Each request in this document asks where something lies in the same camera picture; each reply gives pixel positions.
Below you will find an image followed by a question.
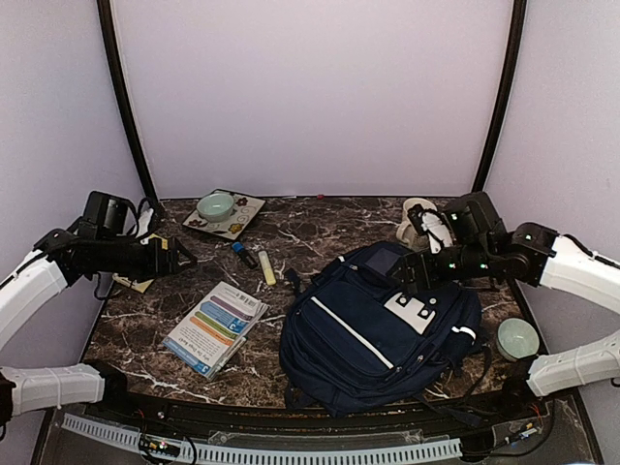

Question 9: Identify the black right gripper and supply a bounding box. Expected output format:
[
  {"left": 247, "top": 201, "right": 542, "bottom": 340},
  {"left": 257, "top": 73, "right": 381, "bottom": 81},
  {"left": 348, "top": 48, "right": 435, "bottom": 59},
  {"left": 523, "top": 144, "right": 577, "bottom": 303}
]
[{"left": 387, "top": 242, "right": 496, "bottom": 295}]

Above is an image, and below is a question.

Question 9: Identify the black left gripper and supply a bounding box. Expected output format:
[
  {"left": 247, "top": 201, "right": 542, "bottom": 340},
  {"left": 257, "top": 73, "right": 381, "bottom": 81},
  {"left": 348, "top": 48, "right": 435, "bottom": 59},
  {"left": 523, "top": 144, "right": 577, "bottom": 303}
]
[{"left": 98, "top": 236, "right": 198, "bottom": 283}]

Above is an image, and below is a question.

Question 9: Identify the yellow paperback book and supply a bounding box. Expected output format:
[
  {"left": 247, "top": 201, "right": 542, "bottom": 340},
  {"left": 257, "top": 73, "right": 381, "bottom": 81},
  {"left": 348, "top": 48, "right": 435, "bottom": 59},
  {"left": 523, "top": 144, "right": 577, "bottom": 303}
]
[{"left": 112, "top": 233, "right": 169, "bottom": 294}]

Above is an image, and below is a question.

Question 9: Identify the dog reader book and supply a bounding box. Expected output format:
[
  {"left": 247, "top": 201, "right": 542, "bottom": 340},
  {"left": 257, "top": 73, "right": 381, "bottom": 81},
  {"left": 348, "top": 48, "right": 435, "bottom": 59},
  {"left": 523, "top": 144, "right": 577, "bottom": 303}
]
[{"left": 163, "top": 282, "right": 269, "bottom": 380}]

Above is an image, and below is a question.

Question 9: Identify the navy blue student backpack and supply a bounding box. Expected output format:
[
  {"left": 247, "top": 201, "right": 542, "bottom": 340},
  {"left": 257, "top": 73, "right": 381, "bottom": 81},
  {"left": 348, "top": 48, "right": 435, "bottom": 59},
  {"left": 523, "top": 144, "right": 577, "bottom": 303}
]
[{"left": 279, "top": 241, "right": 483, "bottom": 417}]

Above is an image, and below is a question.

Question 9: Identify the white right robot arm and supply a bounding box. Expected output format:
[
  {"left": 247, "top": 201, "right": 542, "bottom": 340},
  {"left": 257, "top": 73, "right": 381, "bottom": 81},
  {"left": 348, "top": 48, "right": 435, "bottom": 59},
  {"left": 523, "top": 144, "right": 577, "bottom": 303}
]
[{"left": 387, "top": 223, "right": 619, "bottom": 420}]

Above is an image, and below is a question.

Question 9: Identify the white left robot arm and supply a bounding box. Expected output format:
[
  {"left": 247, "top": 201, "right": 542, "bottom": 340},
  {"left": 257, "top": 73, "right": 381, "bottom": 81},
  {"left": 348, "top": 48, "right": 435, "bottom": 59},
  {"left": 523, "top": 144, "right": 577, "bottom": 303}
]
[{"left": 1, "top": 220, "right": 198, "bottom": 424}]

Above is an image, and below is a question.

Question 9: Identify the cream floral mug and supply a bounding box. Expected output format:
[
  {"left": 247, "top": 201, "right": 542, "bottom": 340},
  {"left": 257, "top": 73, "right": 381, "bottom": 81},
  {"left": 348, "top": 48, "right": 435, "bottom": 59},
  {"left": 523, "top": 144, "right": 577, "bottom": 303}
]
[{"left": 395, "top": 198, "right": 439, "bottom": 252}]

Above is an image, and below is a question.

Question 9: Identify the blue cap black marker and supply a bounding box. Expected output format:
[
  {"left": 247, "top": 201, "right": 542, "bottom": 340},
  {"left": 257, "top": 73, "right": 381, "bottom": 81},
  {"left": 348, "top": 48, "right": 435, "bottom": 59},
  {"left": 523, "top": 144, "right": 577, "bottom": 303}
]
[{"left": 232, "top": 241, "right": 258, "bottom": 269}]

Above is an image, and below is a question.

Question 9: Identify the pale green bowl on plate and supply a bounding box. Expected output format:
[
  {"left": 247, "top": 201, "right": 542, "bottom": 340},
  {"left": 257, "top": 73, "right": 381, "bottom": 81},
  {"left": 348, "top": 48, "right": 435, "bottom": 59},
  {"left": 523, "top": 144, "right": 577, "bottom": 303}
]
[{"left": 196, "top": 192, "right": 234, "bottom": 223}]

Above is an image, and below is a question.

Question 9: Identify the square floral plate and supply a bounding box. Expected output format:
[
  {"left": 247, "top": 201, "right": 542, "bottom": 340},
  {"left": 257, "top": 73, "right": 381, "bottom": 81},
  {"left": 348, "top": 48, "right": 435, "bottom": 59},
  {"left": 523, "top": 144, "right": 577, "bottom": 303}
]
[{"left": 182, "top": 189, "right": 265, "bottom": 241}]

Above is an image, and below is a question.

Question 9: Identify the yellow highlighter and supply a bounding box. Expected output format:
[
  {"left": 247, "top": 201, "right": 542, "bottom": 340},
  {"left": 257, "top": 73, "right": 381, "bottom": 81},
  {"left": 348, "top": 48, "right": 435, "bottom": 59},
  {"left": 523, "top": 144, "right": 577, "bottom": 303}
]
[{"left": 258, "top": 250, "right": 276, "bottom": 286}]

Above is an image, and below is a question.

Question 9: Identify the pale green bowl right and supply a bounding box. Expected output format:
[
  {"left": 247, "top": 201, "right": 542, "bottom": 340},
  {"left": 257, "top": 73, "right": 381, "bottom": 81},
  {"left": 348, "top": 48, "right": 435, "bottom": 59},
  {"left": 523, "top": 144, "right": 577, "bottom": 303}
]
[{"left": 496, "top": 318, "right": 540, "bottom": 361}]

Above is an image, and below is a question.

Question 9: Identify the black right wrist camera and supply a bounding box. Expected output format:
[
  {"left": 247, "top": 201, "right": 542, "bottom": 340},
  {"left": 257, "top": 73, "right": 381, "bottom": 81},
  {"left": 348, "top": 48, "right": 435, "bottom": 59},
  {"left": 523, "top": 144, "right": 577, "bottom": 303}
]
[{"left": 442, "top": 191, "right": 507, "bottom": 244}]

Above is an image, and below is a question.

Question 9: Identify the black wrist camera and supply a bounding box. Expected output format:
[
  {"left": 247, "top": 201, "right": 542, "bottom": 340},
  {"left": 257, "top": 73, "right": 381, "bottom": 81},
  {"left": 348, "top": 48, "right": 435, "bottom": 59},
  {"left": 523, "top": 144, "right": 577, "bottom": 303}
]
[
  {"left": 78, "top": 191, "right": 130, "bottom": 239},
  {"left": 442, "top": 191, "right": 507, "bottom": 244}
]

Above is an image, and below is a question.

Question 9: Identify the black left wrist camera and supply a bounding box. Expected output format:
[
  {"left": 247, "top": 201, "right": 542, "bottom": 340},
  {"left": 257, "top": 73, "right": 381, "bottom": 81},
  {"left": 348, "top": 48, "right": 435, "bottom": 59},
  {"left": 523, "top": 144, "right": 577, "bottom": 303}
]
[{"left": 78, "top": 191, "right": 130, "bottom": 239}]

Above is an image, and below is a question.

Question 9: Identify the black front rail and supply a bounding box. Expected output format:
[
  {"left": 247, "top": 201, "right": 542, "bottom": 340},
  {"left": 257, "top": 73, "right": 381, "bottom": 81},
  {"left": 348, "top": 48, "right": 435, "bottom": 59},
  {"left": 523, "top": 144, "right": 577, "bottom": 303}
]
[{"left": 71, "top": 366, "right": 584, "bottom": 437}]

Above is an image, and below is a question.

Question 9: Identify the grey slotted cable duct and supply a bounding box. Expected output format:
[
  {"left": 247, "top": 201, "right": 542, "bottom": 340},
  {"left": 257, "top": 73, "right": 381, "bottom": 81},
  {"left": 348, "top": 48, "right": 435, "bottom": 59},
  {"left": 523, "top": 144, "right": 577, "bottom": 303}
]
[{"left": 60, "top": 414, "right": 462, "bottom": 464}]

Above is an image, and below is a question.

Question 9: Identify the left black frame post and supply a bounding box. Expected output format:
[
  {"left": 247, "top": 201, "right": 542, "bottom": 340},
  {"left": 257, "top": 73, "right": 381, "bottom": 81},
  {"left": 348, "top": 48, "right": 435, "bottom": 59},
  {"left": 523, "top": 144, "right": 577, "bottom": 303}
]
[{"left": 96, "top": 0, "right": 159, "bottom": 201}]

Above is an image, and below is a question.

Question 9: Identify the black frame post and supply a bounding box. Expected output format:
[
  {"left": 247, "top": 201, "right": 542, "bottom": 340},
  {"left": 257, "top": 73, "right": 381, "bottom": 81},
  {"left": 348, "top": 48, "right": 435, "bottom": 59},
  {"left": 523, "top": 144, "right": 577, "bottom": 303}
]
[
  {"left": 96, "top": 0, "right": 159, "bottom": 201},
  {"left": 471, "top": 0, "right": 527, "bottom": 192}
]

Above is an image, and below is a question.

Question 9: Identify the right black frame post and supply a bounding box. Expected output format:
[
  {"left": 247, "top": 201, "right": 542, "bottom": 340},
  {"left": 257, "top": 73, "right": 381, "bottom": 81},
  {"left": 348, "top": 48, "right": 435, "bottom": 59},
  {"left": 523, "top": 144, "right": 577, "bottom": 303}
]
[{"left": 471, "top": 0, "right": 527, "bottom": 192}]

